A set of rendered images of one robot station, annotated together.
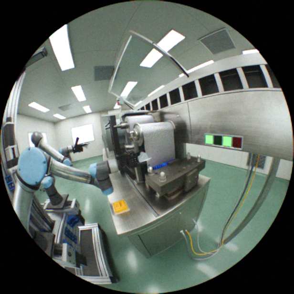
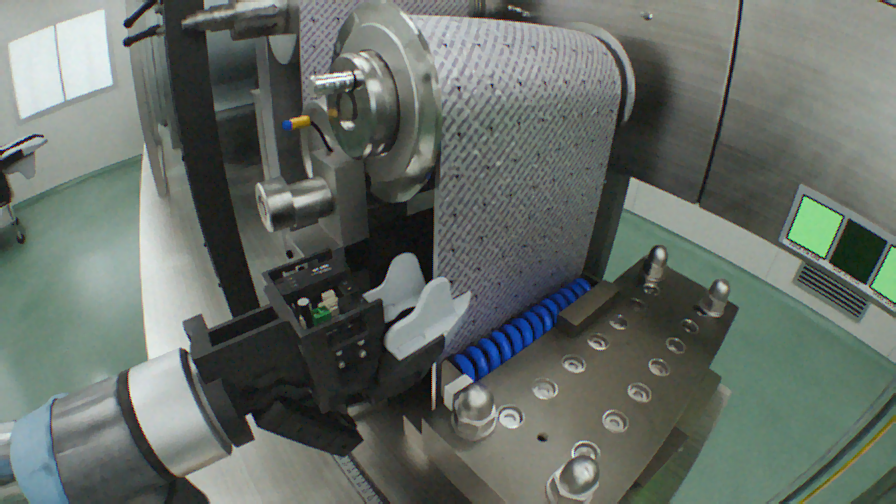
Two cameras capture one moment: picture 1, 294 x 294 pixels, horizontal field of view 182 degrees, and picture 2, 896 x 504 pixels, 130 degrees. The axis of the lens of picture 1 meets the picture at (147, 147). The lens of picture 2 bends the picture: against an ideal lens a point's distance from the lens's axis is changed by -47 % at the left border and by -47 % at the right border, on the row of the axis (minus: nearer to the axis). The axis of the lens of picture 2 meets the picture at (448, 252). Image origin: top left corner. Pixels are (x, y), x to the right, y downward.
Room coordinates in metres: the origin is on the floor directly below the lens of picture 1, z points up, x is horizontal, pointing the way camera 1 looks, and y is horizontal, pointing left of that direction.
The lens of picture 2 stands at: (0.30, 0.07, 1.31)
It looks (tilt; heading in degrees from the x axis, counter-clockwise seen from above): 33 degrees down; 345
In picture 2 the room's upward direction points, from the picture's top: 2 degrees clockwise
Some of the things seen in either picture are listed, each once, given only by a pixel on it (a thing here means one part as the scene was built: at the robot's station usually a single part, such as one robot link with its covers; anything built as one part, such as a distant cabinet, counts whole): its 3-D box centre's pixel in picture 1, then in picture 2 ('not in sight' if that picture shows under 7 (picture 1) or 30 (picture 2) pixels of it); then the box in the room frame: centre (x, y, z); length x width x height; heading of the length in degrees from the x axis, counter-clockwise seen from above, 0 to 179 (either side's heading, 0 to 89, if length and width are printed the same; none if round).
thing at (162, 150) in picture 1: (162, 152); (532, 244); (0.58, -0.09, 1.11); 0.23 x 0.01 x 0.18; 116
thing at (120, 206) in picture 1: (120, 206); not in sight; (0.34, 0.18, 0.91); 0.07 x 0.07 x 0.02; 26
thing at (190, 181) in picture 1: (191, 180); (680, 430); (0.42, -0.23, 0.96); 0.10 x 0.03 x 0.11; 116
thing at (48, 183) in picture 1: (48, 185); not in sight; (0.36, 0.89, 0.98); 0.13 x 0.12 x 0.14; 50
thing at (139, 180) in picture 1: (135, 163); (336, 310); (0.60, 0.10, 1.05); 0.06 x 0.05 x 0.31; 116
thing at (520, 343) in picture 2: (164, 165); (533, 325); (0.56, -0.10, 1.03); 0.21 x 0.04 x 0.03; 116
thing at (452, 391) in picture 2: not in sight; (459, 393); (0.49, 0.00, 1.04); 0.02 x 0.01 x 0.02; 116
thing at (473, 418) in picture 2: (151, 170); (475, 406); (0.46, -0.01, 1.05); 0.04 x 0.04 x 0.04
